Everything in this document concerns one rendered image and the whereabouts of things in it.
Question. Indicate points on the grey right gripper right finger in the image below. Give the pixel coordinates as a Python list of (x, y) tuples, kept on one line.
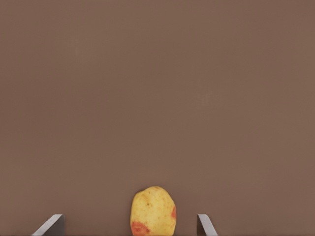
[(204, 226)]

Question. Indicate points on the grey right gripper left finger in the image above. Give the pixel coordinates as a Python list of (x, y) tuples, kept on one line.
[(53, 226)]

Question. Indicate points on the yellow potato with red patches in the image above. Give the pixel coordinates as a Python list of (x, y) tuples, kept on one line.
[(153, 212)]

